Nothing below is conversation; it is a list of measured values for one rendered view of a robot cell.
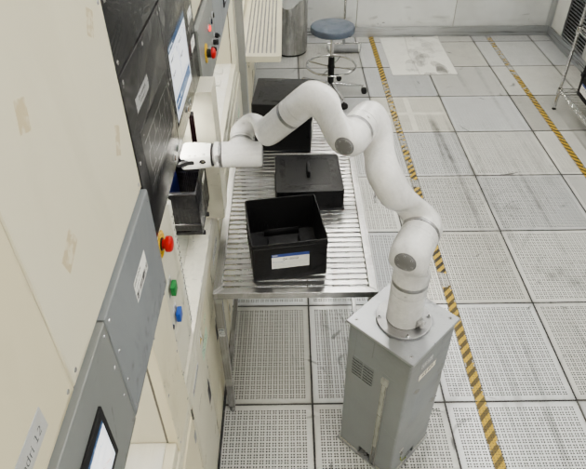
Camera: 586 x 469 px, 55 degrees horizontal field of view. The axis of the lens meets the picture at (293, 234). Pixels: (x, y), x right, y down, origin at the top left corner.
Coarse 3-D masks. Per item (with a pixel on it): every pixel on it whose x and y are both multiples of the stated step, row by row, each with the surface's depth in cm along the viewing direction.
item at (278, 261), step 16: (256, 208) 222; (272, 208) 223; (288, 208) 224; (304, 208) 226; (256, 224) 227; (272, 224) 228; (288, 224) 229; (304, 224) 231; (320, 224) 213; (256, 240) 226; (272, 240) 226; (288, 240) 226; (304, 240) 225; (320, 240) 201; (256, 256) 201; (272, 256) 202; (288, 256) 203; (304, 256) 205; (320, 256) 206; (256, 272) 206; (272, 272) 207; (288, 272) 209; (304, 272) 210; (320, 272) 211
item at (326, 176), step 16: (288, 160) 253; (304, 160) 253; (320, 160) 253; (336, 160) 253; (288, 176) 244; (304, 176) 243; (320, 176) 243; (336, 176) 243; (288, 192) 235; (304, 192) 235; (320, 192) 235; (336, 192) 236; (320, 208) 241; (336, 208) 241
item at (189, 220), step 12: (180, 168) 201; (204, 168) 199; (180, 180) 202; (192, 180) 203; (204, 180) 198; (180, 192) 182; (192, 192) 182; (204, 192) 197; (180, 204) 185; (192, 204) 185; (204, 204) 197; (180, 216) 188; (192, 216) 188; (204, 216) 197; (180, 228) 191; (192, 228) 191
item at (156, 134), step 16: (192, 48) 179; (160, 80) 135; (192, 80) 178; (160, 96) 134; (160, 112) 134; (176, 112) 153; (144, 128) 119; (160, 128) 134; (144, 144) 119; (160, 144) 134; (160, 160) 134; (176, 320) 152; (224, 400) 252; (224, 416) 251
